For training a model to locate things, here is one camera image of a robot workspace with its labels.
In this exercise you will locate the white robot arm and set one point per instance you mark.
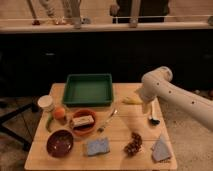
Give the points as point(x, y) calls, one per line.
point(157, 83)

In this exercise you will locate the orange bowl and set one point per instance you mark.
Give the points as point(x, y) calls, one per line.
point(86, 129)

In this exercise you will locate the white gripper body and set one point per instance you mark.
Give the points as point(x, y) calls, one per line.
point(146, 108)

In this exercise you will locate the yellow banana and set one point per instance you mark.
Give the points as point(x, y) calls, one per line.
point(130, 101)

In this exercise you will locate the black chair base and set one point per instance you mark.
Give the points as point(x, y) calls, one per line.
point(19, 120)

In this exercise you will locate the green plastic tray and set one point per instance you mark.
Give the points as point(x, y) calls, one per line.
point(88, 90)

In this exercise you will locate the purple bowl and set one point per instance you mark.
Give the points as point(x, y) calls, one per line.
point(59, 144)

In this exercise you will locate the grey folded cloth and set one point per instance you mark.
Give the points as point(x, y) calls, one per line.
point(160, 150)

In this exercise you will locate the green chili pepper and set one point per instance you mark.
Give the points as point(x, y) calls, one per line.
point(48, 123)

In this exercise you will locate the blue sponge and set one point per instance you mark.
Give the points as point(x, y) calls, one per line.
point(97, 146)

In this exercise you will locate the beige block in bowl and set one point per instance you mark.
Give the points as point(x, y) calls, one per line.
point(81, 121)

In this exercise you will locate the white cup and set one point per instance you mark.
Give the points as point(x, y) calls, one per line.
point(46, 103)

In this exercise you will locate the orange fruit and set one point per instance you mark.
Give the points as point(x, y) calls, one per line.
point(59, 113)

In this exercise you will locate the silver fork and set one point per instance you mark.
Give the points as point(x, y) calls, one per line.
point(102, 127)

